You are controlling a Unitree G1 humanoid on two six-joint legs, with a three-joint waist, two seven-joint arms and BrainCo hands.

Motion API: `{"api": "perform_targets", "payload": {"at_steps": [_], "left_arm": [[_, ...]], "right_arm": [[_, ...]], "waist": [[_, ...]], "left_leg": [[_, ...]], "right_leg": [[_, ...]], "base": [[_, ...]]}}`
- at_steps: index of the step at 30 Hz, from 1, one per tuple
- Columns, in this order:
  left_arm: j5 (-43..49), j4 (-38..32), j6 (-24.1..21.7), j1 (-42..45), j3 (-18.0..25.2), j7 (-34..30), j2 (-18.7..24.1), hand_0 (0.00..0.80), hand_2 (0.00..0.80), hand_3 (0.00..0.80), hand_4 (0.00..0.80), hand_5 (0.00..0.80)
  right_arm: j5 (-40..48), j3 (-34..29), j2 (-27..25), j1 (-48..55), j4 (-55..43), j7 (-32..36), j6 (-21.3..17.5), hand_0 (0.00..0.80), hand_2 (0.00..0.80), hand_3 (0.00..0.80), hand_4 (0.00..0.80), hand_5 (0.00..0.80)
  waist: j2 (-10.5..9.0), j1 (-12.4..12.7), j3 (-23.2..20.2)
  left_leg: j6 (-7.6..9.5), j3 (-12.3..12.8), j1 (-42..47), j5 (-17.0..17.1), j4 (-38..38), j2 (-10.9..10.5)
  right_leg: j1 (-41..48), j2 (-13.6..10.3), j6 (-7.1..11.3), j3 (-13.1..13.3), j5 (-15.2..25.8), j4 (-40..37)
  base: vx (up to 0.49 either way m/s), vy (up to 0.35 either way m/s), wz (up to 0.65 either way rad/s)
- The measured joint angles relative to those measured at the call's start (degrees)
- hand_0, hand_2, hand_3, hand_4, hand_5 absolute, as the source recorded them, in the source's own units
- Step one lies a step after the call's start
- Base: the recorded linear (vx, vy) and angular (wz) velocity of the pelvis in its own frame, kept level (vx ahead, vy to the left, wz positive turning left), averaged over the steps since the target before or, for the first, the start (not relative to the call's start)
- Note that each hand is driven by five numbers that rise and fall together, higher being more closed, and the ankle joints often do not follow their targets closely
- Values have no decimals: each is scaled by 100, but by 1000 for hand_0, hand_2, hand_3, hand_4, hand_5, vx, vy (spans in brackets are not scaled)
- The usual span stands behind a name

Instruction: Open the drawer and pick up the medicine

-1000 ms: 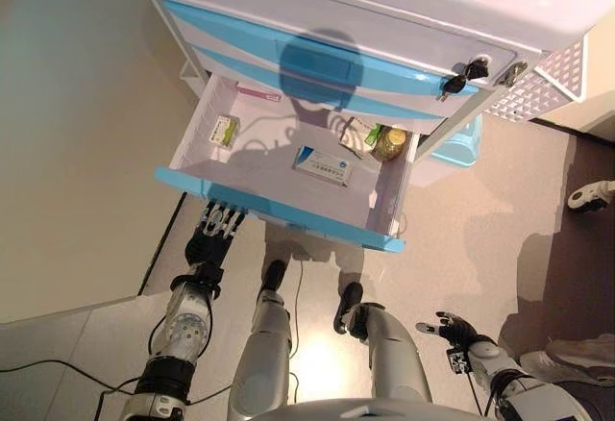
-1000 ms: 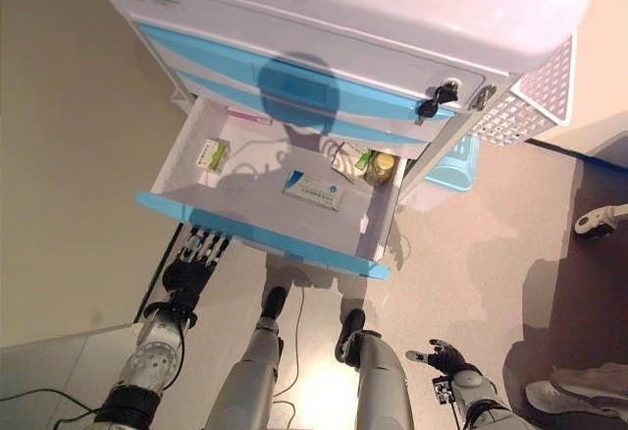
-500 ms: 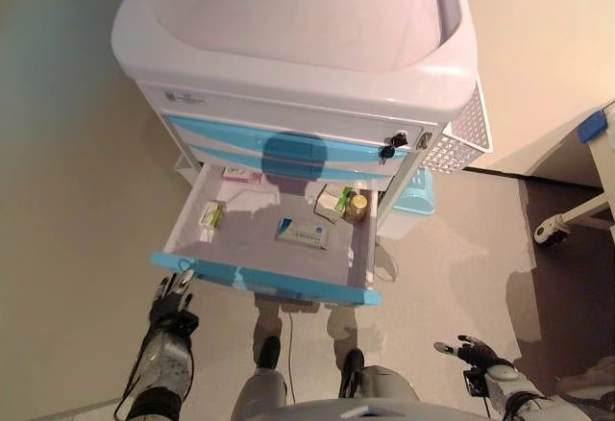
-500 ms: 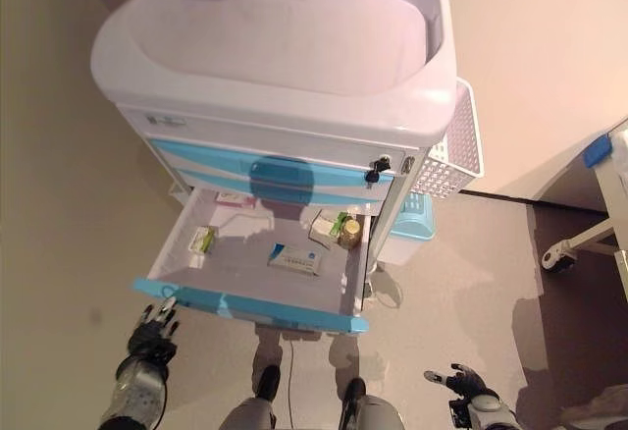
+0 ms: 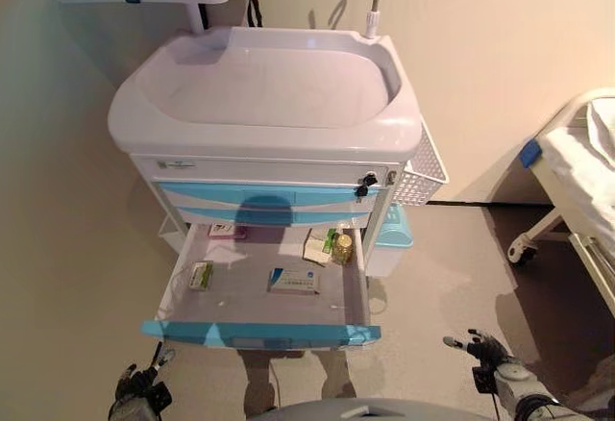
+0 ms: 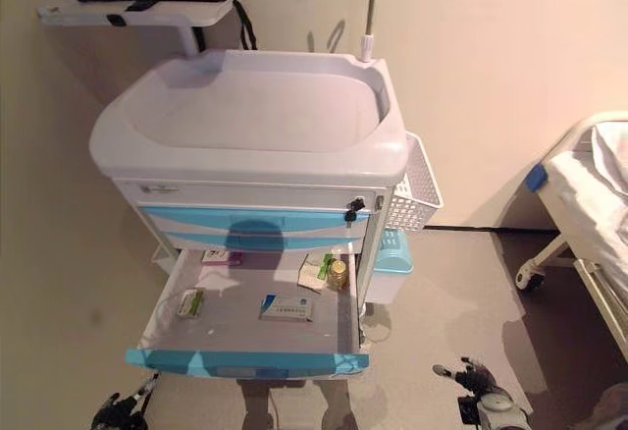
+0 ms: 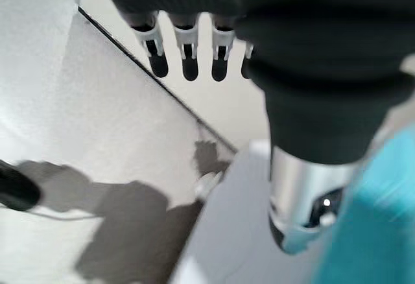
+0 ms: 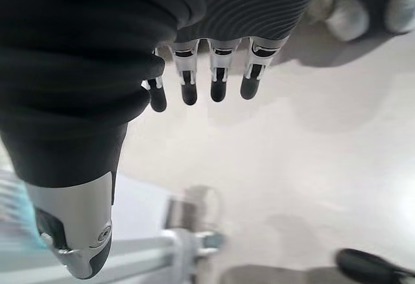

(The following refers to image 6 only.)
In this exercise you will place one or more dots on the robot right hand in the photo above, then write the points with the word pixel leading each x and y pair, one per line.
pixel 476 381

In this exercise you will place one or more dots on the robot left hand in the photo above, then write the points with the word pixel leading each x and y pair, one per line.
pixel 118 415

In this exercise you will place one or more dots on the blue front cart drawer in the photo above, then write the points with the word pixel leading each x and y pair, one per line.
pixel 235 332

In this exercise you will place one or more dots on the white blue medicine box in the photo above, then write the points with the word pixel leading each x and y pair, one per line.
pixel 287 308

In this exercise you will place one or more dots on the small green white medicine box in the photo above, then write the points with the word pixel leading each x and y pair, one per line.
pixel 190 303

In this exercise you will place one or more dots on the purple white medicine box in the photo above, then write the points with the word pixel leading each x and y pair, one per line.
pixel 221 258

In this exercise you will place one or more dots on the bed caster wheel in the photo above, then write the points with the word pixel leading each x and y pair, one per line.
pixel 531 277

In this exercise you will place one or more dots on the blue lid waste bin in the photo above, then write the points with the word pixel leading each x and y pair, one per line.
pixel 392 258

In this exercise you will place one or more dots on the yellow cap bottle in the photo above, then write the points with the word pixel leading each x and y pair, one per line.
pixel 337 273

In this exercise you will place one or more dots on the white mesh basket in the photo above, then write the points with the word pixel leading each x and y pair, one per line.
pixel 407 204

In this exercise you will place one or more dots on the white green striped carton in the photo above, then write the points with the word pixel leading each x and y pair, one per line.
pixel 311 275

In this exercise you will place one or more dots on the black cart keys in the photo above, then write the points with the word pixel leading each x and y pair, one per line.
pixel 354 211

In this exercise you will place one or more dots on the blue bed corner bumper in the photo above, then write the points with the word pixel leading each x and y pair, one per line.
pixel 536 178

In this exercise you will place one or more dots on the white hospital bed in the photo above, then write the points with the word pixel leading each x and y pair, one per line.
pixel 569 189

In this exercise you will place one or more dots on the white bedding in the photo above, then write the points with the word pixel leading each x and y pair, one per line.
pixel 613 170

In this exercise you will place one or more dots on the white medical cart blue drawers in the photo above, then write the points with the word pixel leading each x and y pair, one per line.
pixel 245 155

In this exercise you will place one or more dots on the metal IV pole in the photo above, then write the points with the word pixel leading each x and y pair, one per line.
pixel 370 8

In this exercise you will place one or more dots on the white side board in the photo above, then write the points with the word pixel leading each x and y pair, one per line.
pixel 196 8

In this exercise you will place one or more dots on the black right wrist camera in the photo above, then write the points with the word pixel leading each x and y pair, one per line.
pixel 470 409

